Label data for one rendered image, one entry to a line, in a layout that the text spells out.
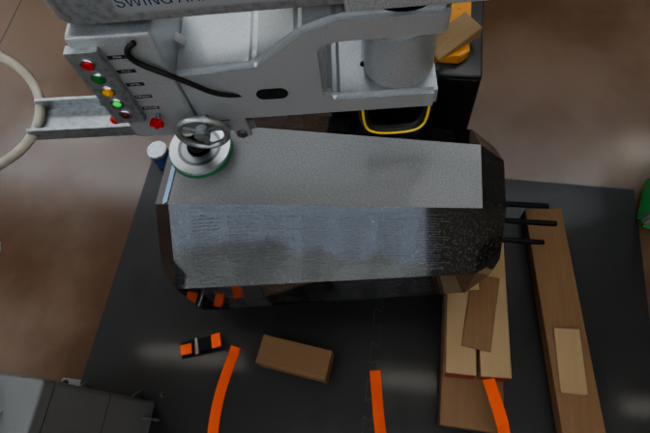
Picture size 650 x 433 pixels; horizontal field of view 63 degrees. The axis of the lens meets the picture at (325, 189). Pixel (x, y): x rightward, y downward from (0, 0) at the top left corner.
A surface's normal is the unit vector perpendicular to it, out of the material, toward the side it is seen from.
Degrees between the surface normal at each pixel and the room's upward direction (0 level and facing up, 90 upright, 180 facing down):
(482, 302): 0
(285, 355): 0
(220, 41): 4
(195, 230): 45
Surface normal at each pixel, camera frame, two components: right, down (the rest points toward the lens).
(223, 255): -0.11, 0.33
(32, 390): -0.09, -0.43
